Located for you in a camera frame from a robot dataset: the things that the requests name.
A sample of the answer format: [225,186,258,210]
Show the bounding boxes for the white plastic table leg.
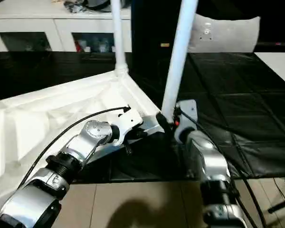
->
[159,0,199,124]
[110,0,129,78]

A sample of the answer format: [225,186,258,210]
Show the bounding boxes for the white plastic table top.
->
[0,70,171,209]

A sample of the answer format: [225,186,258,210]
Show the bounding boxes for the black cabinet with gold label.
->
[130,0,198,57]

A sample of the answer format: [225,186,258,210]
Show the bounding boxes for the grey pillow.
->
[187,13,261,54]

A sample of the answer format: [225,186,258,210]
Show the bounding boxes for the white flat board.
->
[254,51,285,91]

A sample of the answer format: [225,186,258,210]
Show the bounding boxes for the black clutter on sideboard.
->
[63,0,86,13]

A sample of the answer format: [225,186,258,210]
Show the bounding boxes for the white sideboard cabinet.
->
[0,4,133,53]

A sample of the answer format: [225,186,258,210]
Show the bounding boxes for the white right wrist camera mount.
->
[174,99,198,143]

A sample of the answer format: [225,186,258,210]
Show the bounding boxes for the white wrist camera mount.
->
[174,99,198,143]
[113,111,143,146]

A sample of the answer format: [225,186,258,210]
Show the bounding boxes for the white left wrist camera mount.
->
[113,111,143,146]

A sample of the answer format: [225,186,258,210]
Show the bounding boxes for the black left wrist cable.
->
[15,105,132,193]

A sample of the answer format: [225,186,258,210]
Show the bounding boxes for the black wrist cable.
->
[180,110,266,228]
[15,105,132,193]

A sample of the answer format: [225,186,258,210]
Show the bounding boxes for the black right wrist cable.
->
[180,110,266,228]

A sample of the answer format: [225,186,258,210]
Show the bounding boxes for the loose floor cables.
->
[273,177,285,200]

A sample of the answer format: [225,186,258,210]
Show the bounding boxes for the black metal frame leg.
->
[267,198,285,213]

